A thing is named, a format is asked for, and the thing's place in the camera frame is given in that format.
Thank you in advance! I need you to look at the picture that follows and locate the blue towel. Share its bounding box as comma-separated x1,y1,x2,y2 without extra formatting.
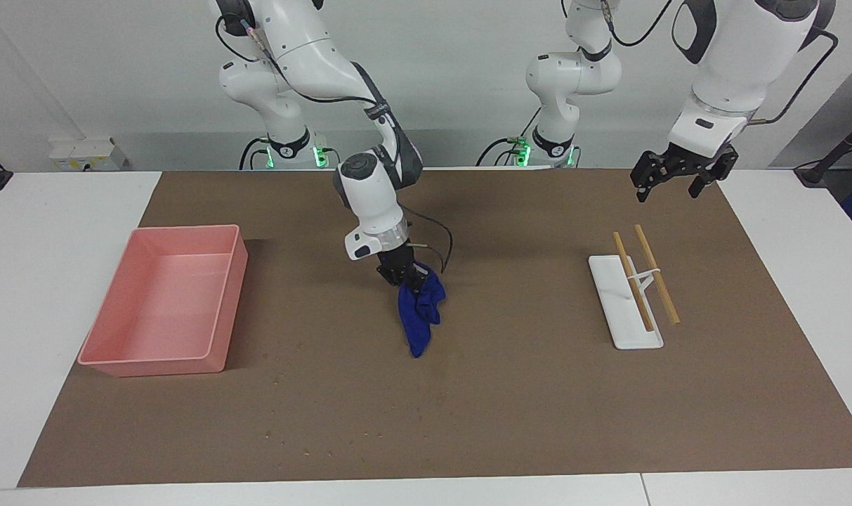
398,264,447,358

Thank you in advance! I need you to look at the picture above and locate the white towel rack base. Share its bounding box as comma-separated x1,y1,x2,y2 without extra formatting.
589,254,664,351

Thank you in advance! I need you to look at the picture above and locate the wooden rack rod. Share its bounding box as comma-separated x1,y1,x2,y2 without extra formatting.
612,232,655,332
634,224,681,325

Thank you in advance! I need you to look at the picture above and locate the black stand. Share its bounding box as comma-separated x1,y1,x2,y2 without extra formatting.
794,112,852,188

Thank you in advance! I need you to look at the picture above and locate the brown table mat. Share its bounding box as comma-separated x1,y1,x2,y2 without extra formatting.
17,167,852,488

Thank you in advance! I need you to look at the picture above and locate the pink plastic bin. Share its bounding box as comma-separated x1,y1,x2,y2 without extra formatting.
78,225,249,378

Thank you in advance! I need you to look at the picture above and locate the white power socket box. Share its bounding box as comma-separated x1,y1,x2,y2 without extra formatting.
48,137,126,171

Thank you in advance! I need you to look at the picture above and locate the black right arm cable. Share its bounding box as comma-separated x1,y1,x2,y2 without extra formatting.
215,14,454,273

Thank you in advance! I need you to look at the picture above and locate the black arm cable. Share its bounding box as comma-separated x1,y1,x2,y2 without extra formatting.
215,14,454,273
605,0,839,126

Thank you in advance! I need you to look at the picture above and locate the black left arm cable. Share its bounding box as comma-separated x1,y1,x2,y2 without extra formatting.
605,0,839,126

